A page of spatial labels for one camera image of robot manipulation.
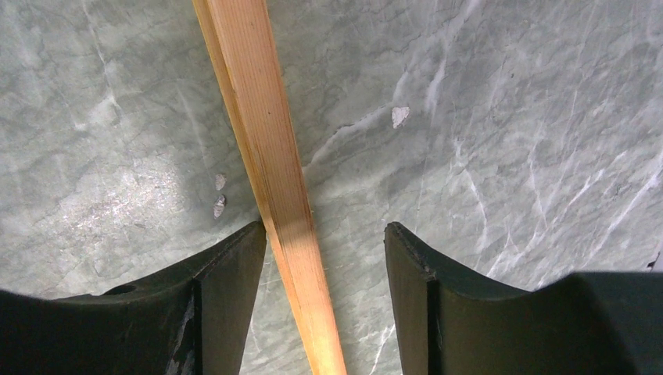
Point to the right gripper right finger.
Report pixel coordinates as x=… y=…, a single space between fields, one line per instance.
x=451 y=319

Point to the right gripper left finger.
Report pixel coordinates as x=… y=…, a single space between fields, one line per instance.
x=192 y=317

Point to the yellow wooden picture frame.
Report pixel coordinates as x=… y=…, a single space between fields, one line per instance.
x=241 y=45

